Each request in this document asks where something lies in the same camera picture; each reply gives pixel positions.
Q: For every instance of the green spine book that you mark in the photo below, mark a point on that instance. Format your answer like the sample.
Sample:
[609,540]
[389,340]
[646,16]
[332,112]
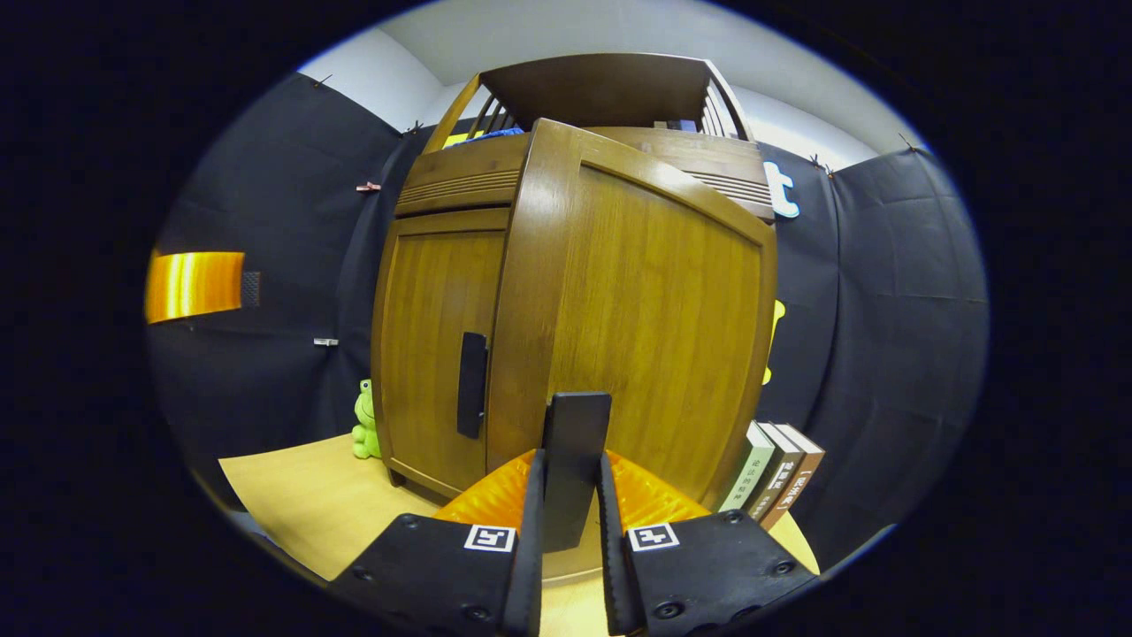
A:
[750,469]

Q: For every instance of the brown spine book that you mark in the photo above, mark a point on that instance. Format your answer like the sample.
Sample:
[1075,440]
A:
[800,482]

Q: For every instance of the grey spine book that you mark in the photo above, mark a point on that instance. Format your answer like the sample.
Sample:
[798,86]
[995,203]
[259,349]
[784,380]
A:
[778,473]

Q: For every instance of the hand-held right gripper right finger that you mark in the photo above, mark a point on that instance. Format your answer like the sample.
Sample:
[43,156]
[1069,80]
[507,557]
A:
[699,566]

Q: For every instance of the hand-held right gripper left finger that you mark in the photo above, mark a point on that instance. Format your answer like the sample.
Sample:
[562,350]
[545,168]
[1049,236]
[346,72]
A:
[442,566]

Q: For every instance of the wooden shoe cabinet door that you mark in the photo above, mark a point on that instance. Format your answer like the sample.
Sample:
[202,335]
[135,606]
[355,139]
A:
[654,318]
[424,336]

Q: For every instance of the blue cloth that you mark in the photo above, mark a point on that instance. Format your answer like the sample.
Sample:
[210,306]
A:
[491,134]

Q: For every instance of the wooden double-door shoe cabinet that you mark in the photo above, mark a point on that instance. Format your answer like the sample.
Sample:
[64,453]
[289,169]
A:
[610,88]

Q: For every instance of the green frog toy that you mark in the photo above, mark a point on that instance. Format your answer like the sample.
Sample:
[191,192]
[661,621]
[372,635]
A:
[364,425]

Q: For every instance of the black backdrop cloth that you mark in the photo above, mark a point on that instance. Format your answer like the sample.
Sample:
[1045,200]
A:
[884,336]

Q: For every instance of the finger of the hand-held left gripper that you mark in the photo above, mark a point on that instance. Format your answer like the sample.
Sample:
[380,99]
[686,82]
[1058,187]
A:
[195,285]

